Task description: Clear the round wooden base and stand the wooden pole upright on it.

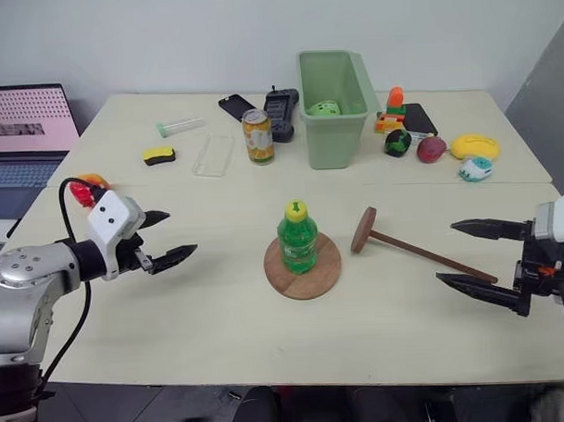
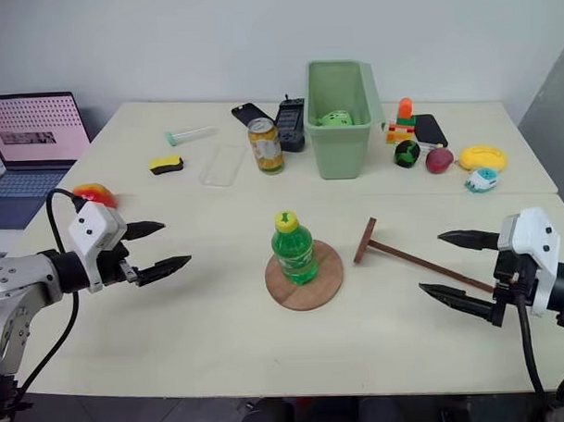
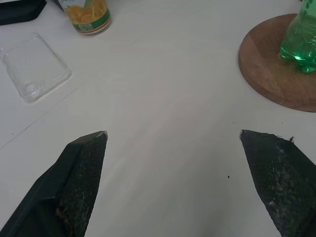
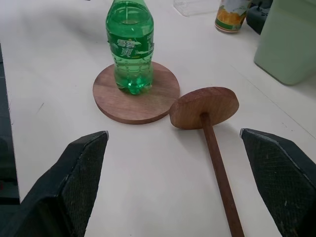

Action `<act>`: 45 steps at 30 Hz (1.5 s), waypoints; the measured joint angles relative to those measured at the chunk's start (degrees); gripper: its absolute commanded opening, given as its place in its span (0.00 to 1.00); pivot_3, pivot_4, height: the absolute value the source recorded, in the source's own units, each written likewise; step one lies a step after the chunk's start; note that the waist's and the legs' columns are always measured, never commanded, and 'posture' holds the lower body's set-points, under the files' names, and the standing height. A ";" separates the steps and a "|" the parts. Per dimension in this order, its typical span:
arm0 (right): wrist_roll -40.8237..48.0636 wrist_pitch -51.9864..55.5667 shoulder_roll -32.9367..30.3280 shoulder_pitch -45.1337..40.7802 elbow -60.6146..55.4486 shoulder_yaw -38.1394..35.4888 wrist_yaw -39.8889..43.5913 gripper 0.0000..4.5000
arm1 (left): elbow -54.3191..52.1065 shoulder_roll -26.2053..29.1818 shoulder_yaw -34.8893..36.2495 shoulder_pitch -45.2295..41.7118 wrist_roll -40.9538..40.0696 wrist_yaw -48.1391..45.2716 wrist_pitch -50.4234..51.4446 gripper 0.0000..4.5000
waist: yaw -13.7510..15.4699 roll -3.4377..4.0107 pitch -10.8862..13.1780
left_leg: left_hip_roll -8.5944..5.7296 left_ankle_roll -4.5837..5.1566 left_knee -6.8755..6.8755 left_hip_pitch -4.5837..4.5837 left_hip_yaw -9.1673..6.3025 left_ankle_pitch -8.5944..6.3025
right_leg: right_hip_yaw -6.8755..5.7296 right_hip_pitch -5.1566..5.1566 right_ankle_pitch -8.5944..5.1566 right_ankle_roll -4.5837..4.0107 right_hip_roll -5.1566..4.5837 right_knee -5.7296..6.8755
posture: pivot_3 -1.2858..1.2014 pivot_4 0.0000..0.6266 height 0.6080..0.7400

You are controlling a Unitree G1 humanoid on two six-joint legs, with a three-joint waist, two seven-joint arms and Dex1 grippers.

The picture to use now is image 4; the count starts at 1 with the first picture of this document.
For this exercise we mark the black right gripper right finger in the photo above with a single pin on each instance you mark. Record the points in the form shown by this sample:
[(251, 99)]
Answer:
[(281, 180)]

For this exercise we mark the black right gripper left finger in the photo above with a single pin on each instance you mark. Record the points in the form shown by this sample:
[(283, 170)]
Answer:
[(61, 187)]

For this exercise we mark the brown wooden disc with rod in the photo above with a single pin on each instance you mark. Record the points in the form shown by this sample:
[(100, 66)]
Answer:
[(212, 123)]

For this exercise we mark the round wooden base disc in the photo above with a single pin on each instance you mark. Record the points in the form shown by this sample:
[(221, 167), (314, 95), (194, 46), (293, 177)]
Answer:
[(148, 103)]

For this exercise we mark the pale green box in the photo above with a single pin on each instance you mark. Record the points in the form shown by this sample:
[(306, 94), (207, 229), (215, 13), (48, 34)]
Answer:
[(286, 42)]

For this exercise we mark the green plastic soda bottle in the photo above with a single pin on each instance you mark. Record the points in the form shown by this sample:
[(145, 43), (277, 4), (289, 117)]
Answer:
[(130, 47)]

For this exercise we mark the black device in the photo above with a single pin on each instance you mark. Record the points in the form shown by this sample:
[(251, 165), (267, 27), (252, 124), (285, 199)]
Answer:
[(258, 16)]

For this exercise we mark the yellow printed can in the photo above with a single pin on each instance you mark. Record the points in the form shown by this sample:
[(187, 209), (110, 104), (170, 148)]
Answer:
[(230, 16)]

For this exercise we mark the clear plastic container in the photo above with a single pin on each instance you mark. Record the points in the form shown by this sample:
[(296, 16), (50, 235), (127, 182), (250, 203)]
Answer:
[(195, 6)]

